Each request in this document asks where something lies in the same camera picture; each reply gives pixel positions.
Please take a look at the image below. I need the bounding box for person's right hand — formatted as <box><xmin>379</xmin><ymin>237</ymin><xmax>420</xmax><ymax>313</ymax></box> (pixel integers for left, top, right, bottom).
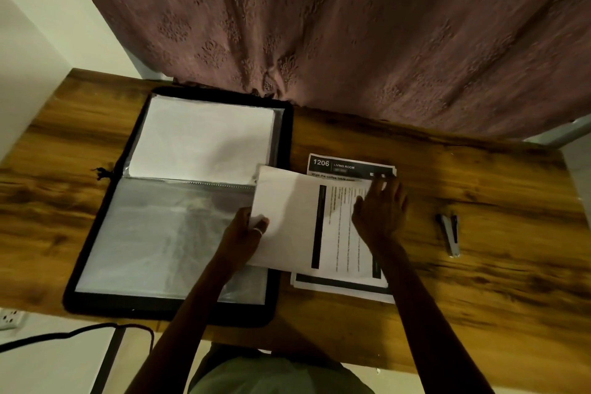
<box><xmin>351</xmin><ymin>175</ymin><xmax>410</xmax><ymax>254</ymax></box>

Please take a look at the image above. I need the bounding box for person's left hand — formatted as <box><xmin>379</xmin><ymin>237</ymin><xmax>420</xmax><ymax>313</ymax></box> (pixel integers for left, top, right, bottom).
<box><xmin>215</xmin><ymin>207</ymin><xmax>270</xmax><ymax>272</ymax></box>

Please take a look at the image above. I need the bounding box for white printed paper sheet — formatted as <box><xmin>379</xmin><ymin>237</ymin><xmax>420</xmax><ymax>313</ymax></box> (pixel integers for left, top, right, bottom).
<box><xmin>246</xmin><ymin>165</ymin><xmax>391</xmax><ymax>289</ymax></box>

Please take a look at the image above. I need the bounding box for person's left forearm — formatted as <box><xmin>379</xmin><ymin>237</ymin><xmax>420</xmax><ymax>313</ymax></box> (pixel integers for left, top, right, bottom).
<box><xmin>124</xmin><ymin>262</ymin><xmax>237</xmax><ymax>394</ymax></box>

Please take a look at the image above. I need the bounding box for person's right forearm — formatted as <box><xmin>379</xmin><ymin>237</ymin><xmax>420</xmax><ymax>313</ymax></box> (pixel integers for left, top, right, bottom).
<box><xmin>372</xmin><ymin>243</ymin><xmax>496</xmax><ymax>394</ymax></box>

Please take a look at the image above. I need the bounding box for stack of printed papers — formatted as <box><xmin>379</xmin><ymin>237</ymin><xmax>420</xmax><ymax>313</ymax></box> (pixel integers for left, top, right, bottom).
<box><xmin>290</xmin><ymin>153</ymin><xmax>398</xmax><ymax>305</ymax></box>

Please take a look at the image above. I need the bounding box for black zip document folder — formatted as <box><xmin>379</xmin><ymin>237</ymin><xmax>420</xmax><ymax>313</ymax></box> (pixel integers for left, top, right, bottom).
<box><xmin>62</xmin><ymin>86</ymin><xmax>295</xmax><ymax>328</ymax></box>

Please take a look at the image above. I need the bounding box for black and silver stapler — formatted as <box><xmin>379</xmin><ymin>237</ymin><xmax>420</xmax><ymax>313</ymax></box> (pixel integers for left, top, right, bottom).
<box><xmin>436</xmin><ymin>214</ymin><xmax>461</xmax><ymax>259</ymax></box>

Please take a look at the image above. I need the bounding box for white paper sheet in sleeve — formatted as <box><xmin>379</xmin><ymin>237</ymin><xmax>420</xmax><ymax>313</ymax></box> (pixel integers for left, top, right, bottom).
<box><xmin>126</xmin><ymin>94</ymin><xmax>279</xmax><ymax>186</ymax></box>

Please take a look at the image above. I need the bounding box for clear plastic sleeve page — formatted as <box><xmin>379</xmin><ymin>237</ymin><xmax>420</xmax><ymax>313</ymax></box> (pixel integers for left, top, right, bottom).
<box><xmin>74</xmin><ymin>177</ymin><xmax>269</xmax><ymax>306</ymax></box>

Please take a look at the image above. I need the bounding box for pale green shirt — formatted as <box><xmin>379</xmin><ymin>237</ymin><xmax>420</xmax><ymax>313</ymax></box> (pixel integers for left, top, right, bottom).
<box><xmin>187</xmin><ymin>344</ymin><xmax>376</xmax><ymax>394</ymax></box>

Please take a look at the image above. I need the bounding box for mauve embroidered curtain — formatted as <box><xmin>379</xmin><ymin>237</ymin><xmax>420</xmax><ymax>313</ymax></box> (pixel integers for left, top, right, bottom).
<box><xmin>54</xmin><ymin>0</ymin><xmax>591</xmax><ymax>140</ymax></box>

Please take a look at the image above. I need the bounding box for black metal table leg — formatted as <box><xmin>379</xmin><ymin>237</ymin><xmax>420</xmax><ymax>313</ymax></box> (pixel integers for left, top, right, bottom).
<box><xmin>89</xmin><ymin>326</ymin><xmax>128</xmax><ymax>394</ymax></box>

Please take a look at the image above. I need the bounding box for grey window frame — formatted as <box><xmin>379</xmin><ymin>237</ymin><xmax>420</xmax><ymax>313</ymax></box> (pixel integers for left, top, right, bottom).
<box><xmin>523</xmin><ymin>113</ymin><xmax>591</xmax><ymax>150</ymax></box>

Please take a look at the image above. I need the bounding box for black cable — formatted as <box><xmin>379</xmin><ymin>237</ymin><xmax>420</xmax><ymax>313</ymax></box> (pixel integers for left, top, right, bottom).
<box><xmin>0</xmin><ymin>322</ymin><xmax>155</xmax><ymax>364</ymax></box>

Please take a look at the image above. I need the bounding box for white wall socket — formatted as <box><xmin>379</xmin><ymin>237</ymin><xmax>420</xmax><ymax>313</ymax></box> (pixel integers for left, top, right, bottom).
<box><xmin>0</xmin><ymin>308</ymin><xmax>26</xmax><ymax>331</ymax></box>

